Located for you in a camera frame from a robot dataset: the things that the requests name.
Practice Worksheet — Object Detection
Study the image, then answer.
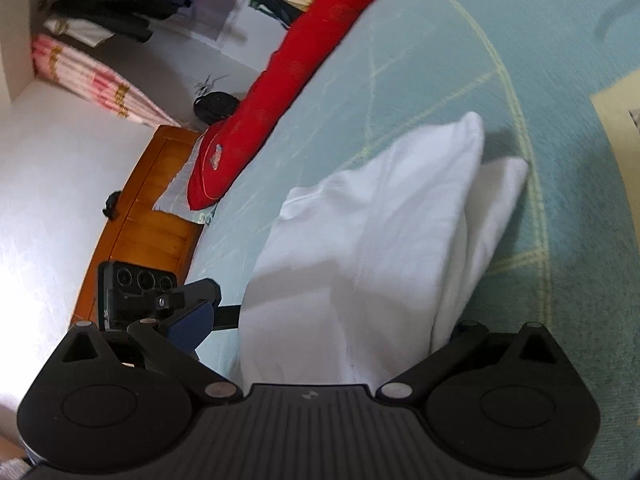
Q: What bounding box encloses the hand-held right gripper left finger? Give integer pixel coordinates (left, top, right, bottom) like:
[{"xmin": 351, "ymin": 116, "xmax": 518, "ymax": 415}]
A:
[{"xmin": 60, "ymin": 299, "xmax": 243, "ymax": 406}]

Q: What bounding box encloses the pink floral curtain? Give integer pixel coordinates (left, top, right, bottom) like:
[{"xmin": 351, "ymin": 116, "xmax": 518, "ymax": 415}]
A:
[{"xmin": 31, "ymin": 34, "xmax": 181, "ymax": 128}]

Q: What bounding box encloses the wooden headboard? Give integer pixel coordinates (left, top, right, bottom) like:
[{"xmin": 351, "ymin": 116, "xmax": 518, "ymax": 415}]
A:
[{"xmin": 71, "ymin": 126, "xmax": 206, "ymax": 326}]

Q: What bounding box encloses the grey checked pillow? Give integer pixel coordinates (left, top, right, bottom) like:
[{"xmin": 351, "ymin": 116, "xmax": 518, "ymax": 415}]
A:
[{"xmin": 151, "ymin": 132, "xmax": 217, "ymax": 225}]

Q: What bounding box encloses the red quilt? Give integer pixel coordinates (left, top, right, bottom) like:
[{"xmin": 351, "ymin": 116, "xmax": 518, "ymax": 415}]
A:
[{"xmin": 186, "ymin": 0, "xmax": 421, "ymax": 212}]

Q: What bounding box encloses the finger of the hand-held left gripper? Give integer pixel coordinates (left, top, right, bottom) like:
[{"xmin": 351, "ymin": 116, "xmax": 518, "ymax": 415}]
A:
[
  {"xmin": 212, "ymin": 305, "xmax": 243, "ymax": 331},
  {"xmin": 160, "ymin": 280, "xmax": 222, "ymax": 318}
]

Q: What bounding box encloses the row of hanging dark clothes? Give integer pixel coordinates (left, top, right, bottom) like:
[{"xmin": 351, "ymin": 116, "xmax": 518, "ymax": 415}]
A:
[{"xmin": 42, "ymin": 0, "xmax": 213, "ymax": 47}]

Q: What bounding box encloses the black backpack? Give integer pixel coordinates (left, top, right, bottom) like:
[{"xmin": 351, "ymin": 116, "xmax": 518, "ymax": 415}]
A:
[{"xmin": 194, "ymin": 91, "xmax": 240, "ymax": 125}]

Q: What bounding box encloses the green checked bed sheet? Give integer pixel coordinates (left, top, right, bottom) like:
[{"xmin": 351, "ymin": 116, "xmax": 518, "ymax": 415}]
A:
[{"xmin": 187, "ymin": 0, "xmax": 640, "ymax": 480}]

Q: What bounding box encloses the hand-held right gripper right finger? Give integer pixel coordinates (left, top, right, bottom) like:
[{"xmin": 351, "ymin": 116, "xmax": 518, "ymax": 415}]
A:
[{"xmin": 376, "ymin": 320, "xmax": 557, "ymax": 406}]

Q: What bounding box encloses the white printed sweatshirt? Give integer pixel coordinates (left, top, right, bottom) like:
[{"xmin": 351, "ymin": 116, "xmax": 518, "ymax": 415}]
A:
[{"xmin": 239, "ymin": 111, "xmax": 530, "ymax": 387}]

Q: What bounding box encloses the metal wall hook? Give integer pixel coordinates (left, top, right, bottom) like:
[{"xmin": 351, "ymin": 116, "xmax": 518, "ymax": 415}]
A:
[{"xmin": 196, "ymin": 74, "xmax": 231, "ymax": 95}]

